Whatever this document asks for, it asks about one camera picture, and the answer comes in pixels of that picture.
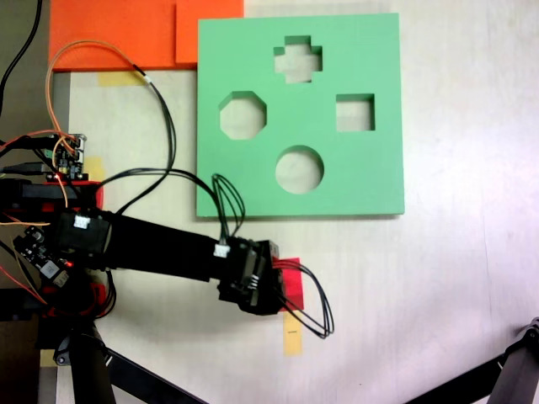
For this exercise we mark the dark grey tripod pole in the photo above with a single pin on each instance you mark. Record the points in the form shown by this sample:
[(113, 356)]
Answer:
[(520, 379)]

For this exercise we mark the circuit board with connectors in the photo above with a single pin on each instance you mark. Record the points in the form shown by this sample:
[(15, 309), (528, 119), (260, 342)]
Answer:
[(69, 162)]

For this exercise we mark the black circuit board with coil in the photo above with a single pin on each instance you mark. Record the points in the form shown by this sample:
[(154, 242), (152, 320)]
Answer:
[(33, 248)]

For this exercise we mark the red square block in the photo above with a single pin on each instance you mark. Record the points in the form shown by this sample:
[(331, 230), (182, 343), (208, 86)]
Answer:
[(295, 286)]

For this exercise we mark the green shape-hole board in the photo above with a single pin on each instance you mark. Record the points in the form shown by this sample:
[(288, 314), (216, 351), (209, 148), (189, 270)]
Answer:
[(252, 63)]

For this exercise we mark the small yellow tape piece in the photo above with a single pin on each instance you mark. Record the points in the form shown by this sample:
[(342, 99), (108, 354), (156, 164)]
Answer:
[(94, 168)]

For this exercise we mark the orange flat block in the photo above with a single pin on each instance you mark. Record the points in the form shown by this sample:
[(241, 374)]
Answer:
[(105, 33)]

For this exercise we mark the wide yellow tape strip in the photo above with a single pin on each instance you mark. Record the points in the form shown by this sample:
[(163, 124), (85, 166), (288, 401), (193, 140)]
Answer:
[(113, 79)]

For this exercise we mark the yellow tape with mark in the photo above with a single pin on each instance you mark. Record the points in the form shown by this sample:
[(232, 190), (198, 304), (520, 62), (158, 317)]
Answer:
[(293, 341)]

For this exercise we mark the black USB plug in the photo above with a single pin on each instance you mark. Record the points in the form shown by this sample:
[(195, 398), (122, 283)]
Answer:
[(29, 168)]

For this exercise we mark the thick black tripod leg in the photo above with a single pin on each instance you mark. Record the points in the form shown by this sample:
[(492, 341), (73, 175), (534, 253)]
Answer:
[(90, 374)]

